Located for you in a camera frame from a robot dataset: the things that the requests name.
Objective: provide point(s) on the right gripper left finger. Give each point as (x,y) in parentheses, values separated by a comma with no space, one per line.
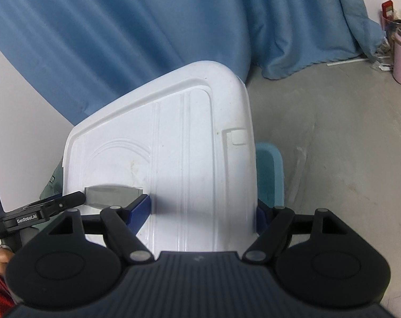
(119,227)

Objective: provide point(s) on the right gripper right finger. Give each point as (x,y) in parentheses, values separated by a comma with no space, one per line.
(275,228)

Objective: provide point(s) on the white bin lid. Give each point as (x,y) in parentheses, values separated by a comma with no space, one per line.
(185,139)

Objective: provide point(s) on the person left hand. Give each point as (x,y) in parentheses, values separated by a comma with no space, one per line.
(5,256)

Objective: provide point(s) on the light blue plastic bin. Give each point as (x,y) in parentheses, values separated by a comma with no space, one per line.
(270,175)

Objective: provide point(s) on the blue curtain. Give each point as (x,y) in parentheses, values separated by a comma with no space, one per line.
(80,55)

